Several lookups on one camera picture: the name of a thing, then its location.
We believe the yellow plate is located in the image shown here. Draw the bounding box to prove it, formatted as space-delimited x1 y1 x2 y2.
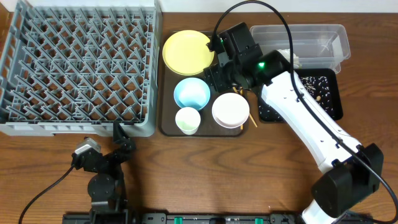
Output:
162 30 215 76

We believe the left wooden chopstick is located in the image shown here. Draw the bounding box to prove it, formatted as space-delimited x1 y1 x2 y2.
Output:
233 87 258 128

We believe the white pink bowl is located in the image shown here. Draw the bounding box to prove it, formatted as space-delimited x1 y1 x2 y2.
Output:
211 93 250 129

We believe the clear plastic bin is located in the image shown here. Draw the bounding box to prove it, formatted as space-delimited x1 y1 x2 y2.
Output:
250 24 351 73

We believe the black waste tray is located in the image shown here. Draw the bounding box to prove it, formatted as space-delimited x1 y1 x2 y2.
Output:
257 68 343 123

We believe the white wrapper waste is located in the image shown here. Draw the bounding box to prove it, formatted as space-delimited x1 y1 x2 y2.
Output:
277 49 302 68

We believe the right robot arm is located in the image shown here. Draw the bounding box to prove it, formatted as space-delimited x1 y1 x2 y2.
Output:
204 22 384 223

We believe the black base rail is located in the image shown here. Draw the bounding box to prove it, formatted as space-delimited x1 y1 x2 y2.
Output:
62 212 374 224

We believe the grey dishwasher rack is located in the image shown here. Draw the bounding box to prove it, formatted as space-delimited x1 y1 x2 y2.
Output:
1 1 162 137

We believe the white green cup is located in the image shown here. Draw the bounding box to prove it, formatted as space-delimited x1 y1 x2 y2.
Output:
175 107 201 135

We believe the light blue bowl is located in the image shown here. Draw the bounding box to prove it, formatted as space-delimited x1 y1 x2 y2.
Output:
173 78 211 111

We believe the dark brown serving tray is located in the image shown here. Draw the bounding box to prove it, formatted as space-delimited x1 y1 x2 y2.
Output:
158 30 248 138

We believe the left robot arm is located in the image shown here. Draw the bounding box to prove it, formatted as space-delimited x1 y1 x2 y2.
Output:
72 121 137 223

